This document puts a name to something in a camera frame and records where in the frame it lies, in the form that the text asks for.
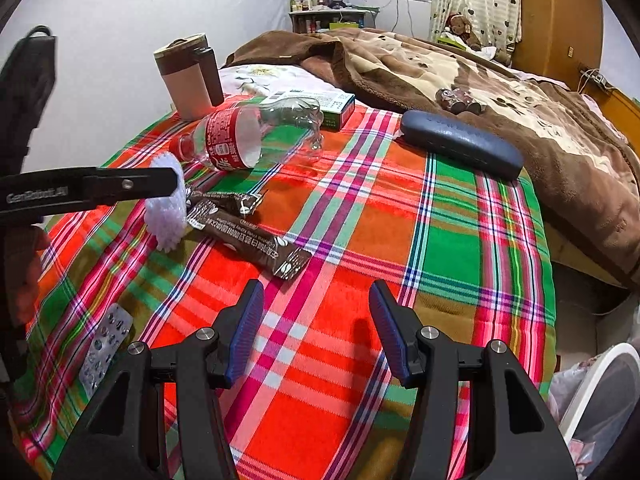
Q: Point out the white wall shelf desk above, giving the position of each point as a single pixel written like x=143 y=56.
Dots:
x=320 y=15

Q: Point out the plaid bed blanket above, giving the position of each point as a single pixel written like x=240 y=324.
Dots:
x=350 y=210

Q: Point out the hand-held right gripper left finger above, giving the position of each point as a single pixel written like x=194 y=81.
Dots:
x=245 y=340

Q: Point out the green white medicine box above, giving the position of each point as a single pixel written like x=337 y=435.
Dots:
x=335 y=107

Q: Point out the white power strip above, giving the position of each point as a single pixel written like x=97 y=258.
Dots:
x=594 y=78

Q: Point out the brown teddy bear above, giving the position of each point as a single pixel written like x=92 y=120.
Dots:
x=460 y=27

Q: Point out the white floral pillow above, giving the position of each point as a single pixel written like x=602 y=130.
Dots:
x=270 y=77

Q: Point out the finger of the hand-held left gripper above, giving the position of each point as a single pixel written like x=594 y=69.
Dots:
x=145 y=182

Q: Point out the brown and white thermos mug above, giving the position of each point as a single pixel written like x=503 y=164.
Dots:
x=185 y=90

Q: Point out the clear red-label plastic bottle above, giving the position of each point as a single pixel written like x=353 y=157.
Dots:
x=225 y=135

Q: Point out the translucent bin liner bag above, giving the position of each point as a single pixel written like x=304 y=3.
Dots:
x=567 y=390

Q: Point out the short brown coffee sachet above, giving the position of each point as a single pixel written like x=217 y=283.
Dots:
x=230 y=202

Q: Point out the silver pill blister pack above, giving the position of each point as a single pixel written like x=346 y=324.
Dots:
x=105 y=345

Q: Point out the brown plush blanket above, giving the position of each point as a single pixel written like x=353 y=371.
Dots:
x=550 y=135

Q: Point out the slim brown flask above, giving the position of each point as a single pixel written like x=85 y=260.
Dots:
x=210 y=77

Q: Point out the small brown toy figure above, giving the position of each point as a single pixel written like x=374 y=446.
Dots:
x=455 y=100

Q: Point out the person's left hand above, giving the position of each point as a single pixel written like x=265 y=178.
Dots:
x=30 y=270

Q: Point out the white trash bin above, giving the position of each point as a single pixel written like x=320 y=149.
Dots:
x=600 y=375

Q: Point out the blue glasses case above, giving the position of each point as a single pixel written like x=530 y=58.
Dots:
x=460 y=142

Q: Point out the long brown coffee sachet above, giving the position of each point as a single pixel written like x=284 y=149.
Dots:
x=250 y=240

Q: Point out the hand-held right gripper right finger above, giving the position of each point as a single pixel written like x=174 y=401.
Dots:
x=392 y=340

